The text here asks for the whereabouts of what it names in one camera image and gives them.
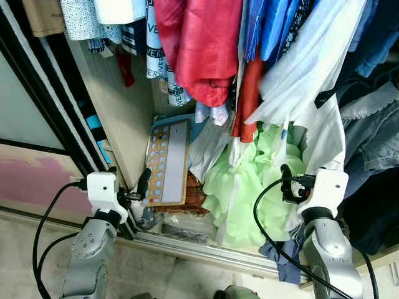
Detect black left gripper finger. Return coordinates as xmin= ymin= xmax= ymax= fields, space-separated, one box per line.
xmin=136 ymin=167 xmax=153 ymax=200

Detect light green frilly garment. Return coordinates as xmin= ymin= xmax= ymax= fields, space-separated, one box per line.
xmin=201 ymin=121 xmax=310 ymax=251

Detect orange peg board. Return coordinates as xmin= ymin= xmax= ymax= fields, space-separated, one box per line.
xmin=143 ymin=120 xmax=190 ymax=208

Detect brown wicker basket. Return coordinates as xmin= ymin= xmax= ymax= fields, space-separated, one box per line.
xmin=183 ymin=169 xmax=211 ymax=216

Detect white shirt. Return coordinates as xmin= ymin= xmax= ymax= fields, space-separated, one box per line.
xmin=292 ymin=93 xmax=347 ymax=183

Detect clear plastic bag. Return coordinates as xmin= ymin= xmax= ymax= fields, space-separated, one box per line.
xmin=156 ymin=211 xmax=218 ymax=245

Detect blue-grey cloth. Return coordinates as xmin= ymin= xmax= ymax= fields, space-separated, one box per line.
xmin=258 ymin=223 xmax=307 ymax=285

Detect white plastic bag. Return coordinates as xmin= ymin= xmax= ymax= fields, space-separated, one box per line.
xmin=187 ymin=121 xmax=233 ymax=183

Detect teal black striped garment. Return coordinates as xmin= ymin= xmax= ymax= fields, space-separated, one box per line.
xmin=83 ymin=100 xmax=114 ymax=166

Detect dark navy garment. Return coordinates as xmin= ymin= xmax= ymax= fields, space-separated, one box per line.
xmin=340 ymin=165 xmax=399 ymax=256

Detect beige wardrobe partition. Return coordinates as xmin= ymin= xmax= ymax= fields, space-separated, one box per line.
xmin=65 ymin=34 xmax=158 ymax=189

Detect orange-red hanging garment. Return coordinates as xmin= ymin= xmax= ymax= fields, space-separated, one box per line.
xmin=232 ymin=55 xmax=266 ymax=143

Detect grey denim shorts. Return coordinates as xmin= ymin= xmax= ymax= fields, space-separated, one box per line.
xmin=340 ymin=82 xmax=399 ymax=174

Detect white sheer hanging garment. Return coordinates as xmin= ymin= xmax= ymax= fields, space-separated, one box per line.
xmin=245 ymin=0 xmax=370 ymax=126

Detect grey robot right leg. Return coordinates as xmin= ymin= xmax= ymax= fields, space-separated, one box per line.
xmin=214 ymin=285 xmax=260 ymax=299

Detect black white lettered garment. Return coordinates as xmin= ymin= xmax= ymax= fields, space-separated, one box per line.
xmin=122 ymin=0 xmax=191 ymax=108

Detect sliding wardrobe door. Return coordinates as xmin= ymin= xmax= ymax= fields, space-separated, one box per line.
xmin=0 ymin=0 xmax=137 ymax=241

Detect red hanging garment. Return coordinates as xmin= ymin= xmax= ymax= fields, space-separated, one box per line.
xmin=154 ymin=0 xmax=245 ymax=108

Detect bright blue shirt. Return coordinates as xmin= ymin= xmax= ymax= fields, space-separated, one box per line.
xmin=242 ymin=0 xmax=315 ymax=64

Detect denim blue shirt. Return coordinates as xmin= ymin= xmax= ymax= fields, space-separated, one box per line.
xmin=337 ymin=0 xmax=399 ymax=80

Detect plain white garment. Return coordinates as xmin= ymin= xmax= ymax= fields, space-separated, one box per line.
xmin=94 ymin=0 xmax=148 ymax=26

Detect white dotted garment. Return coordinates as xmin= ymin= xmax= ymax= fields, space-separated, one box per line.
xmin=60 ymin=0 xmax=123 ymax=42

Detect tan garment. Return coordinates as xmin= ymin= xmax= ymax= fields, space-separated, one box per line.
xmin=22 ymin=0 xmax=67 ymax=37

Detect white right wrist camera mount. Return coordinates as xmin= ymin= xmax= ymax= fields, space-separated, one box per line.
xmin=296 ymin=168 xmax=350 ymax=220

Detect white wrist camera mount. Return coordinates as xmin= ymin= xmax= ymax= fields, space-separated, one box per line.
xmin=85 ymin=171 xmax=130 ymax=225
xmin=296 ymin=168 xmax=350 ymax=220

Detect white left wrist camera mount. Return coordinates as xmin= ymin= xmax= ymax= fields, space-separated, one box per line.
xmin=85 ymin=171 xmax=130 ymax=225

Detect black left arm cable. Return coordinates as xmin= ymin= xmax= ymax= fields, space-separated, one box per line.
xmin=31 ymin=179 xmax=89 ymax=299

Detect silver wardrobe floor rail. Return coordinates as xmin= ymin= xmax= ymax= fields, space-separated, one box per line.
xmin=132 ymin=230 xmax=315 ymax=288

